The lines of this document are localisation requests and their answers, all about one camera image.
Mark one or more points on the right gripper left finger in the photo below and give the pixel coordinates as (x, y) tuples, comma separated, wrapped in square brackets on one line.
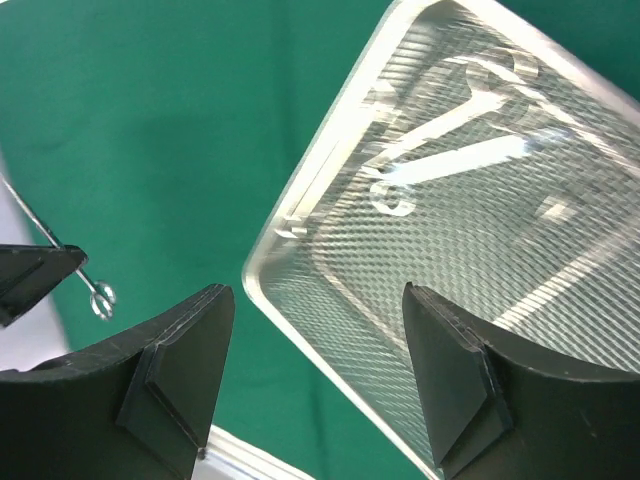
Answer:
[(137, 405)]

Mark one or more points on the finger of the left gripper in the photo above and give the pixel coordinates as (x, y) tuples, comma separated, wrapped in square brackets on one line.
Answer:
[(29, 273)]

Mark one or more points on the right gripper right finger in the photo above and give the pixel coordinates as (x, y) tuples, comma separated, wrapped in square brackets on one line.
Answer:
[(498, 406)]

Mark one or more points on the steel forceps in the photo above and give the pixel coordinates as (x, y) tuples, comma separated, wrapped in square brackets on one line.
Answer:
[(102, 295)]

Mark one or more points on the green surgical drape cloth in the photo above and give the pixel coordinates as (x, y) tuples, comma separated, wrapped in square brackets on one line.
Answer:
[(160, 135)]

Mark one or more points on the wire mesh instrument tray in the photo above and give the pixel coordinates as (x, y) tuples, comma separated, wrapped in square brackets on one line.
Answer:
[(545, 246)]

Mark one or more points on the steel clamp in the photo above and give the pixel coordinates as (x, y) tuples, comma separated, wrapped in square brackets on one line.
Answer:
[(487, 75)]

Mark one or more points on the steel surgical scissors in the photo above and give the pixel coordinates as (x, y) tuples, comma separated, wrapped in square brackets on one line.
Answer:
[(452, 162)]

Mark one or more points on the aluminium front rail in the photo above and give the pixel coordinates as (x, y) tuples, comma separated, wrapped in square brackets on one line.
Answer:
[(226, 457)]

